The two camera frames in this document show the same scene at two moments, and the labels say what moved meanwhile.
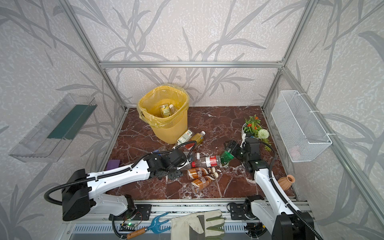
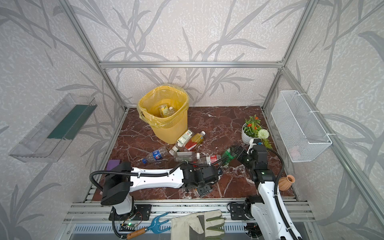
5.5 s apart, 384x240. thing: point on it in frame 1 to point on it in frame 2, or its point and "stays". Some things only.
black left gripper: [182, 157] to [215, 173]
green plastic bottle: [225, 158] stays
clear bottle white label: [172, 109] stays
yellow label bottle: [165, 110] stays
